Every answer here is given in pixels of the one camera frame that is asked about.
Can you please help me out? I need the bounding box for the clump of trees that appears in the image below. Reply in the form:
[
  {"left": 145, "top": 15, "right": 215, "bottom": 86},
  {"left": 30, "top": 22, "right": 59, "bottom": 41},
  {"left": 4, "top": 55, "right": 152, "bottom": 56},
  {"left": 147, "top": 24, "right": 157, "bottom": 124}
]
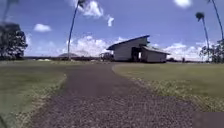
[{"left": 199, "top": 39, "right": 224, "bottom": 64}]

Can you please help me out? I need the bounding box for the wide umbrella-shaped tree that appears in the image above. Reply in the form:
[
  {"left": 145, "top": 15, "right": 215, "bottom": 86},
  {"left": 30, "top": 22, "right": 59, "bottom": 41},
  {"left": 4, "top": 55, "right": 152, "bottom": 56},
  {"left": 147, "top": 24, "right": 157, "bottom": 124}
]
[{"left": 58, "top": 52, "right": 81, "bottom": 61}]

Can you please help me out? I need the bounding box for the building with overhanging roof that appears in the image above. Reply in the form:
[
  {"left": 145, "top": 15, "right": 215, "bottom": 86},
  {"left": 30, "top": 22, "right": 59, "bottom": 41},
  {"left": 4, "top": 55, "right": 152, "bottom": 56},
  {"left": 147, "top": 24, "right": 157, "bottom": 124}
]
[{"left": 106, "top": 34, "right": 171, "bottom": 64}]

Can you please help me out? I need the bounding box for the tall leaning palm tree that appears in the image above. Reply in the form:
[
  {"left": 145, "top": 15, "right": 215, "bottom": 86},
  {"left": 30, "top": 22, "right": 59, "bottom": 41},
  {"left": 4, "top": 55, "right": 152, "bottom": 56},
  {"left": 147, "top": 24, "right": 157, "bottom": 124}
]
[{"left": 66, "top": 0, "right": 88, "bottom": 61}]

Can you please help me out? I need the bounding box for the large dark leafy tree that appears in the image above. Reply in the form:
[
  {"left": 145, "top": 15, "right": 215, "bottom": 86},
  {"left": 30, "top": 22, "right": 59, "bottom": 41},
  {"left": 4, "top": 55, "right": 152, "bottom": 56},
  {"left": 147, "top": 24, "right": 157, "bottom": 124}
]
[{"left": 0, "top": 21, "right": 29, "bottom": 62}]

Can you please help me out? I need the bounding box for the dark gravel path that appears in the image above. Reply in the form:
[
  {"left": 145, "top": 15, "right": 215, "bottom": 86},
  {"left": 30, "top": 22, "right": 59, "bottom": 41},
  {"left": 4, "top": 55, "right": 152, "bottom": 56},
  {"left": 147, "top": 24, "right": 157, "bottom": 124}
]
[{"left": 28, "top": 62, "right": 201, "bottom": 128}]

